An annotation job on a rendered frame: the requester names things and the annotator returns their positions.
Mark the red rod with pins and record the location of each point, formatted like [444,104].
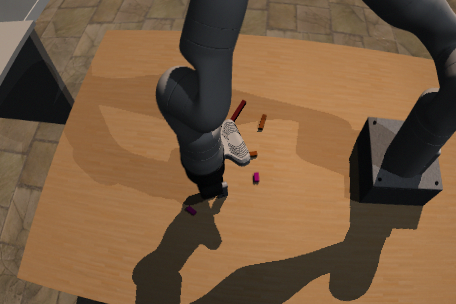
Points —
[238,110]

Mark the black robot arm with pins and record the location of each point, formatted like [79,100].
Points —
[209,35]

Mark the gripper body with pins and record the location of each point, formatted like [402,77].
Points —
[207,173]

